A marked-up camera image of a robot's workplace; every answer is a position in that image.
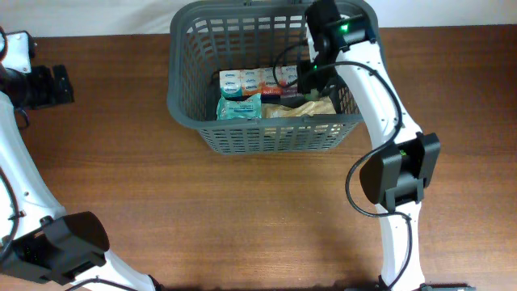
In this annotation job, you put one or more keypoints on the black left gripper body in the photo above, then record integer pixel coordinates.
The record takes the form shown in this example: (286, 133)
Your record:
(39, 89)

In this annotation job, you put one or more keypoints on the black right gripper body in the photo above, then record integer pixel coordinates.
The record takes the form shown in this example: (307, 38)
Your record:
(313, 77)

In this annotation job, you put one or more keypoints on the tan paper pouch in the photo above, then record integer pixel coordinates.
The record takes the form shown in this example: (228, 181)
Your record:
(323, 106)

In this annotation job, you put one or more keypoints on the multicolour tissue pack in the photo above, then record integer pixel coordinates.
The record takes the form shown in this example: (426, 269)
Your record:
(270, 83)

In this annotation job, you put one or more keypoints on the grey plastic basket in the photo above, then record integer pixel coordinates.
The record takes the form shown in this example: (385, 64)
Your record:
(223, 52)

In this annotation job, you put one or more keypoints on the silver tin can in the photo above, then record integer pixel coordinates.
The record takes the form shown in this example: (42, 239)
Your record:
(313, 96)

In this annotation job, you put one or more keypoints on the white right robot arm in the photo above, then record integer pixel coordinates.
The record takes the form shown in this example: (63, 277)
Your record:
(388, 182)

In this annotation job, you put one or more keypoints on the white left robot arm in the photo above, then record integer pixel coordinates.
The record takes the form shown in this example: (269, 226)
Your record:
(40, 241)

